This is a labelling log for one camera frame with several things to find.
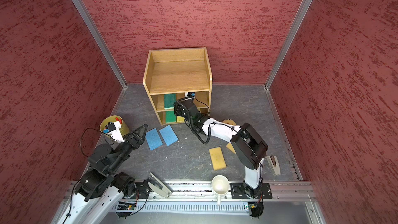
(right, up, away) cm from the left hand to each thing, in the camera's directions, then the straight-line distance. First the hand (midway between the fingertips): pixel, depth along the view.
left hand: (145, 130), depth 69 cm
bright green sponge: (+5, +3, +28) cm, 29 cm away
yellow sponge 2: (+34, -18, +14) cm, 42 cm away
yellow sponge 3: (+42, -13, +18) cm, 48 cm away
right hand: (+10, +10, +17) cm, 22 cm away
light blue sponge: (+5, -8, +23) cm, 25 cm away
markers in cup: (-22, +3, +16) cm, 28 cm away
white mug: (+35, -29, +7) cm, 46 cm away
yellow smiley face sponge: (+43, 0, +28) cm, 52 cm away
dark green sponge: (+7, +14, +19) cm, 25 cm away
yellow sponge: (+12, +1, +27) cm, 30 cm away
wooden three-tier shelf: (+8, +28, +14) cm, 33 cm away
